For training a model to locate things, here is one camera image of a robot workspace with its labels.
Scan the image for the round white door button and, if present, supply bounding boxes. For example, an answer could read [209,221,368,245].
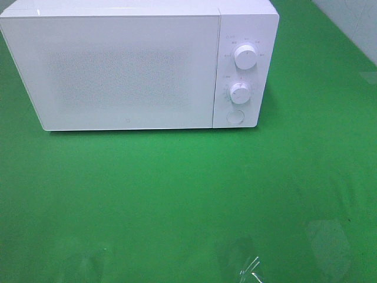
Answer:
[227,110,244,124]

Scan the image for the white microwave knob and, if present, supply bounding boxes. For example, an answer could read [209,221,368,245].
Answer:
[234,44,258,70]
[229,83,251,104]

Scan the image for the white microwave door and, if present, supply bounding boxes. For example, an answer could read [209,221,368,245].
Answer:
[1,15,220,131]

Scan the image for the white microwave oven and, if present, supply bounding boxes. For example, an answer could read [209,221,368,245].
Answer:
[1,1,279,129]

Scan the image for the clear tape patch on table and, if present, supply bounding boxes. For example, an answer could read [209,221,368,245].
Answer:
[306,219,351,282]

